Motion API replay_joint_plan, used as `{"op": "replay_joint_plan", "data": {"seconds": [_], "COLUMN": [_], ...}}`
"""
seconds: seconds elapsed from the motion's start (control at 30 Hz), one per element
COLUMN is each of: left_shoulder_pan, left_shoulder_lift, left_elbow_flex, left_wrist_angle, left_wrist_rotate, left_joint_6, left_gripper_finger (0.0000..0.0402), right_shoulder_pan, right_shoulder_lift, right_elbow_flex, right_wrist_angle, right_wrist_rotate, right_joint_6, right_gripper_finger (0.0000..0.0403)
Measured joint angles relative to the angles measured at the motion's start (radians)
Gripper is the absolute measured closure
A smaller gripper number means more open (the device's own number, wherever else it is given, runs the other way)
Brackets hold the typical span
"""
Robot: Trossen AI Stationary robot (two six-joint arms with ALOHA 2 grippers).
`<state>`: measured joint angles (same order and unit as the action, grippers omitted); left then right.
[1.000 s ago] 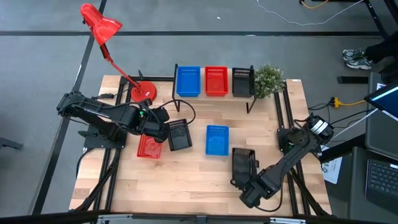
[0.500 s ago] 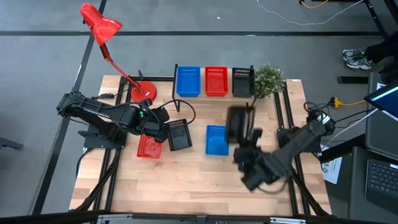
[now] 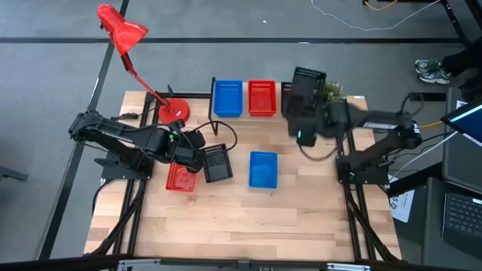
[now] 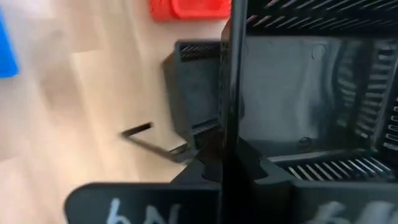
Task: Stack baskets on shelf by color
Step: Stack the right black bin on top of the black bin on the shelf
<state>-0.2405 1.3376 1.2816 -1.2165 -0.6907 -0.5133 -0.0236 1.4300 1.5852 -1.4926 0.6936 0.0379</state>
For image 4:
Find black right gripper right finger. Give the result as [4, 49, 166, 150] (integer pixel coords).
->
[239, 139, 398, 224]

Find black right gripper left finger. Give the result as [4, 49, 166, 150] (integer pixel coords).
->
[64, 146, 223, 224]

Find black plastic basket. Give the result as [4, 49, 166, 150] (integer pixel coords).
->
[219, 0, 398, 224]
[161, 39, 223, 163]

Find red plastic basket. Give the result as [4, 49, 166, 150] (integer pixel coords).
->
[148, 0, 233, 22]

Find blue plastic basket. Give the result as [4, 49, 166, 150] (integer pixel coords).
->
[0, 9, 21, 78]

